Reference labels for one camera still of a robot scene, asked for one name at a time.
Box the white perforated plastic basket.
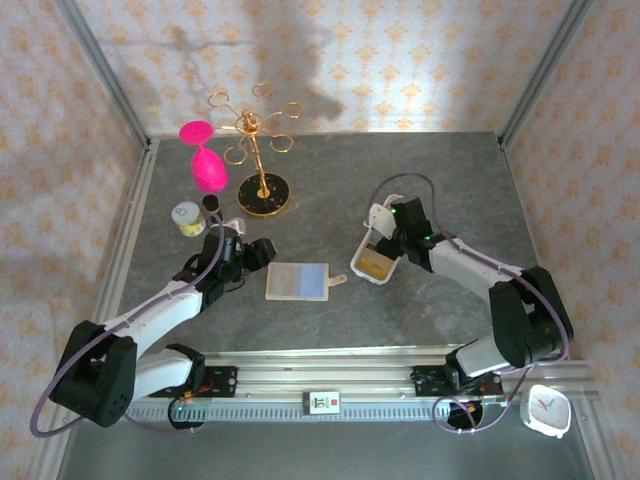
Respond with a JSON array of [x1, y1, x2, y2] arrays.
[[349, 227, 401, 286]]

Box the beige leather card holder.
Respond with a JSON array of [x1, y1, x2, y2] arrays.
[[264, 262, 348, 303]]

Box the gold credit card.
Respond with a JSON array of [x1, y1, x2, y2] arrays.
[[357, 244, 395, 279]]

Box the gold wine glass rack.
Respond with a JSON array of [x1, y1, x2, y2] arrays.
[[207, 83, 305, 219]]

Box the jar with white lid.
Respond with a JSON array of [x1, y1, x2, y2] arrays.
[[171, 200, 207, 239]]

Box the small dark bottle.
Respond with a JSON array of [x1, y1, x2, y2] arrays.
[[201, 194, 226, 226]]

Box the pink wine glass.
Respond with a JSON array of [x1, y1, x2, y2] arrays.
[[178, 120, 229, 194]]

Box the white label tag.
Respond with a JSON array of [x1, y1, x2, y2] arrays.
[[302, 391, 342, 416]]

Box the white square clock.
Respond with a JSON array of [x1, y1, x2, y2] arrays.
[[519, 383, 573, 440]]

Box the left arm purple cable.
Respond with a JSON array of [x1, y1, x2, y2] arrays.
[[30, 212, 226, 439]]

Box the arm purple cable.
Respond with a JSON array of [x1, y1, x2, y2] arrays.
[[369, 172, 574, 435], [30, 212, 226, 439]]

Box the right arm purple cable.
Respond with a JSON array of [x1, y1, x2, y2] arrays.
[[369, 172, 574, 435]]

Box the aluminium side rail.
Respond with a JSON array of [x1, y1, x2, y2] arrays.
[[82, 139, 161, 361]]

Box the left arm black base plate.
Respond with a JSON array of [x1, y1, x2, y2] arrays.
[[148, 366, 239, 400]]

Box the aluminium rail frame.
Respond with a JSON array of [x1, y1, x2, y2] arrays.
[[53, 341, 599, 401]]

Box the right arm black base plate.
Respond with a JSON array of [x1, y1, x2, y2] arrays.
[[412, 364, 504, 399]]

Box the black round cable port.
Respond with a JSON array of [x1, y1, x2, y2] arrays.
[[446, 399, 485, 432], [168, 399, 207, 432]]

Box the grey slotted cable tray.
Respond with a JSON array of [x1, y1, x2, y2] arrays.
[[124, 402, 506, 422]]

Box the aluminium frame post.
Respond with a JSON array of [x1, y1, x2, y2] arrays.
[[53, 0, 154, 151], [498, 0, 596, 151]]

